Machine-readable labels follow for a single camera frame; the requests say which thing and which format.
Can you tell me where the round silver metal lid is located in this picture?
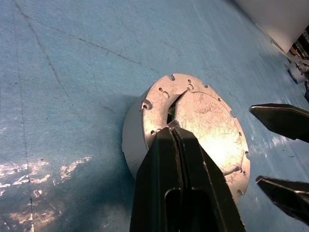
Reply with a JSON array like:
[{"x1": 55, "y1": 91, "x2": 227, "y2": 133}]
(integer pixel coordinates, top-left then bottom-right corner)
[{"x1": 168, "y1": 89, "x2": 246, "y2": 176}]

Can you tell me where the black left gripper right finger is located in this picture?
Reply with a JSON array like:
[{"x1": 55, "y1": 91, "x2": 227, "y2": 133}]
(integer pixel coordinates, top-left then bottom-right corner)
[{"x1": 173, "y1": 127, "x2": 246, "y2": 232}]

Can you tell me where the silver cylindrical motor housing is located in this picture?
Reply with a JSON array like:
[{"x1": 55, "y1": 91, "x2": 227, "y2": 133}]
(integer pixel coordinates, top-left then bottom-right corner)
[{"x1": 122, "y1": 73, "x2": 251, "y2": 198}]

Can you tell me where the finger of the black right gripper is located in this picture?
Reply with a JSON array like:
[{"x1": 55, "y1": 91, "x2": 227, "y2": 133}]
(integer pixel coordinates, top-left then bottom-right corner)
[
  {"x1": 249, "y1": 103, "x2": 309, "y2": 141},
  {"x1": 255, "y1": 175, "x2": 309, "y2": 223}
]

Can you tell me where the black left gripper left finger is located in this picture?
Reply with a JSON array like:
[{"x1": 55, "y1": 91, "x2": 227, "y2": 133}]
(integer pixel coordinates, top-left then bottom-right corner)
[{"x1": 129, "y1": 127, "x2": 182, "y2": 232}]

